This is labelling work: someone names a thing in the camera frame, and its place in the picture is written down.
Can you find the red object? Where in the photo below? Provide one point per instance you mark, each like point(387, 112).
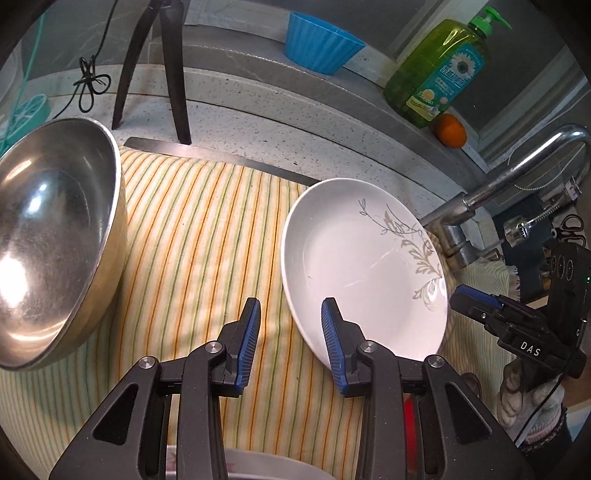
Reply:
point(410, 429)

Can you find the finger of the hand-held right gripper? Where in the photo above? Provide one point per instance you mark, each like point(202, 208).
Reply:
point(475, 297)

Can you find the white plate with leaf print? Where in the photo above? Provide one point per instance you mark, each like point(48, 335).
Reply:
point(360, 267)

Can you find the chrome faucet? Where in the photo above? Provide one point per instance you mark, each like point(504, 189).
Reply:
point(508, 175)

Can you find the teal round power strip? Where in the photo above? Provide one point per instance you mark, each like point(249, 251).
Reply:
point(32, 108)

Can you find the person's right forearm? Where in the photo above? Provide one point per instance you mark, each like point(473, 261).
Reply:
point(563, 438)

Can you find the stainless steel bowl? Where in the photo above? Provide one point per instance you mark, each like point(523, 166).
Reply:
point(46, 230)

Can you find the orange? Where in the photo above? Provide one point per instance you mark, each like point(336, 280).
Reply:
point(450, 131)

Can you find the person's right hand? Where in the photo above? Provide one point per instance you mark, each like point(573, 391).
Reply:
point(521, 397)

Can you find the blue fluted cup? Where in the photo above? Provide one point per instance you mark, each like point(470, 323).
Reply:
point(318, 44)

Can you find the striped yellow cloth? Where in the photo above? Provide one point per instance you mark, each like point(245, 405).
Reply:
point(198, 258)

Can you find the black tripod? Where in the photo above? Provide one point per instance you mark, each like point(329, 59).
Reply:
point(178, 69)

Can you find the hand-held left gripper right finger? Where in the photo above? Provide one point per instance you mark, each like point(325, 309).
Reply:
point(330, 341)

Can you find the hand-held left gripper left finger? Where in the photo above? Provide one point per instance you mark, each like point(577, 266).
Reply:
point(247, 341)

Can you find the green dish soap bottle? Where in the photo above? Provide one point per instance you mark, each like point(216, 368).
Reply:
point(429, 78)

